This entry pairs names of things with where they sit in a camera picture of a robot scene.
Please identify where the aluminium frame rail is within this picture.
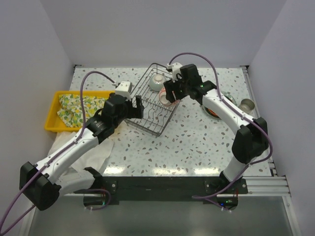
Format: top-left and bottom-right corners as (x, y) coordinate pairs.
(240, 65), (301, 236)

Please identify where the celadon green flower plate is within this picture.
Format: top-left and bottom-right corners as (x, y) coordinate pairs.
(201, 91), (237, 120)

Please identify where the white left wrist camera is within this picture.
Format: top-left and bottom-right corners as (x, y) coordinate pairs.
(115, 81), (132, 97)

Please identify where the orange red plate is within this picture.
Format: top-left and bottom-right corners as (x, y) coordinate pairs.
(205, 108), (217, 117)

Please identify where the beige ceramic cup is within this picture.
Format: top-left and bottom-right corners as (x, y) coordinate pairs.
(239, 98), (255, 114)

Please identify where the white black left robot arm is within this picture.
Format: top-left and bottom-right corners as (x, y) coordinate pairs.
(19, 93), (144, 210)

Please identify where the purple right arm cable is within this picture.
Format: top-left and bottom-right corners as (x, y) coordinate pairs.
(168, 52), (274, 182)

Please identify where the black wire dish rack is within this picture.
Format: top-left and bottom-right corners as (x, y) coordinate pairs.
(125, 63), (178, 137)

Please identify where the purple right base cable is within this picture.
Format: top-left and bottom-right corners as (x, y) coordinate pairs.
(191, 167), (252, 209)

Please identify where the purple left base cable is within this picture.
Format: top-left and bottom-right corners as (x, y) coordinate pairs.
(83, 188), (111, 211)

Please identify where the yellow plastic tray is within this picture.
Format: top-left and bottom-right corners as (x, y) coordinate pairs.
(44, 90), (112, 132)

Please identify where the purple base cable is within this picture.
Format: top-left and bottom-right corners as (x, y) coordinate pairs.
(83, 188), (111, 211)
(191, 167), (252, 209)

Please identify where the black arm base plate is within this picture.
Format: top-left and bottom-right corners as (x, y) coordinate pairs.
(73, 176), (248, 207)

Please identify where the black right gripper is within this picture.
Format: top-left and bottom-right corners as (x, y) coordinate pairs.
(164, 75), (191, 103)

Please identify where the celadon green bowl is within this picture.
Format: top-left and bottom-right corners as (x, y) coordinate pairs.
(149, 74), (165, 92)

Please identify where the white towel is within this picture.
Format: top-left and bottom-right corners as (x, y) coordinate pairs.
(48, 132), (114, 176)

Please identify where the lemon print cloth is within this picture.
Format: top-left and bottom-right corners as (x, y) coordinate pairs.
(57, 93), (107, 128)

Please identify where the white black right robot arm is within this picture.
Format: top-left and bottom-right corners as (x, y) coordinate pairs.
(164, 63), (271, 193)

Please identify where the red white patterned bowl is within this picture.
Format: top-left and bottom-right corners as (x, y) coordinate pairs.
(159, 88), (179, 107)

